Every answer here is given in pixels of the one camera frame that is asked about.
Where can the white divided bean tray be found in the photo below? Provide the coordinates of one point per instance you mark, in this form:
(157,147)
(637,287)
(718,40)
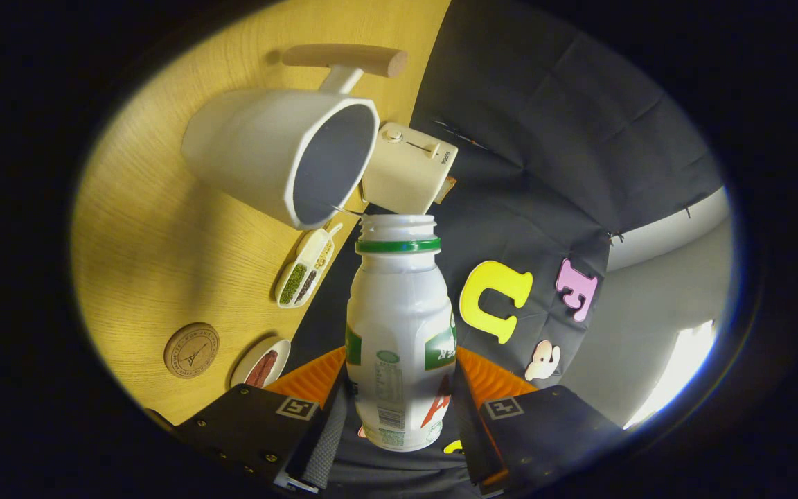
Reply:
(305,267)

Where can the white juice bottle green label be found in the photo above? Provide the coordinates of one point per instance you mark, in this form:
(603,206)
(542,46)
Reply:
(399,319)

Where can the round wooden coaster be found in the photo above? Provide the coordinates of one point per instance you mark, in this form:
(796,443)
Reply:
(191,350)

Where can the bread slice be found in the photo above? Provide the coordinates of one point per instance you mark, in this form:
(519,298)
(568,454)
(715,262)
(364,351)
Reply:
(445,190)

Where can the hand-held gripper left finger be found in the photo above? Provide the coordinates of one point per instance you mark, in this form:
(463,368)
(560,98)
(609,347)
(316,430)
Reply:
(246,423)

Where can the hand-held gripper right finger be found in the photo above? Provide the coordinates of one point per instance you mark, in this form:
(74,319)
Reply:
(544,430)

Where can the red meat slice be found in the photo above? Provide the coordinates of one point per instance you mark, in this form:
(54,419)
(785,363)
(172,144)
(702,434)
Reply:
(262,369)

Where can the wooden table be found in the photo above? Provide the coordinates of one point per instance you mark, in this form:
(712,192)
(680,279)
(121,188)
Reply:
(149,249)

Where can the cream toaster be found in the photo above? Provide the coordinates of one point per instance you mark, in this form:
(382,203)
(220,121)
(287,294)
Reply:
(402,177)

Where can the white round plate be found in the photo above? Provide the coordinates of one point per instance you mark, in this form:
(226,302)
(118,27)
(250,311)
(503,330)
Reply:
(246,360)

